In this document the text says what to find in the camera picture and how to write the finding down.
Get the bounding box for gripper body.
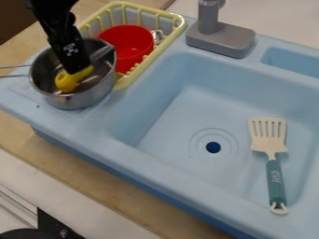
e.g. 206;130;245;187
46;27;96;75

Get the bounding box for yellow brush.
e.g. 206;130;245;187
53;64;96;94

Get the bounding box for silver pot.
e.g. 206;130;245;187
0;37;118;111

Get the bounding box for red cup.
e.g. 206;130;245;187
95;24;156;76

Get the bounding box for small silver tool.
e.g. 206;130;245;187
150;29;166;45

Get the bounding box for yellow dish rack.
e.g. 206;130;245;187
76;0;190;92

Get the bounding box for blue toy sink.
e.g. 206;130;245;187
0;15;319;239

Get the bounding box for grey tap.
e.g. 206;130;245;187
184;0;257;60

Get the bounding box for white spatula with teal handle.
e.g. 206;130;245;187
246;116;291;217

